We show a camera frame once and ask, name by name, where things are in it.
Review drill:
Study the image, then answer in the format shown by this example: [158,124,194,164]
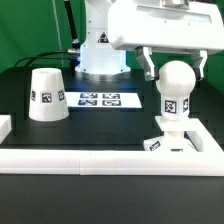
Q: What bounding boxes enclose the white lamp shade cone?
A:
[29,68,69,122]

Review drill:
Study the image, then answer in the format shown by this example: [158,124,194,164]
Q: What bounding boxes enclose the black cable conduit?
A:
[63,0,81,48]

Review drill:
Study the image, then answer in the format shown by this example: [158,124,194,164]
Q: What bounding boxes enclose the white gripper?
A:
[108,0,224,81]

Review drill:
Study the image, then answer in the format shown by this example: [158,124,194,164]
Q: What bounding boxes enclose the white lamp bulb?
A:
[156,61,196,120]

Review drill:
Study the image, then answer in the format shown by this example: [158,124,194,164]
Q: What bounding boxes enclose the white marker sheet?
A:
[65,92,141,108]

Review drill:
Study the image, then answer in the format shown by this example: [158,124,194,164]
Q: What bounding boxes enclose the black cable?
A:
[13,49,78,68]

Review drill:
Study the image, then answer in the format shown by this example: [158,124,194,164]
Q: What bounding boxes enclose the white lamp base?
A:
[143,116,197,153]

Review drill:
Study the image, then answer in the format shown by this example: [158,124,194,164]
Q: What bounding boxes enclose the white frame border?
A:
[0,118,224,176]

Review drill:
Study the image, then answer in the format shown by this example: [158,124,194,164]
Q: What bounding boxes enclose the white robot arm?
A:
[76,0,224,80]

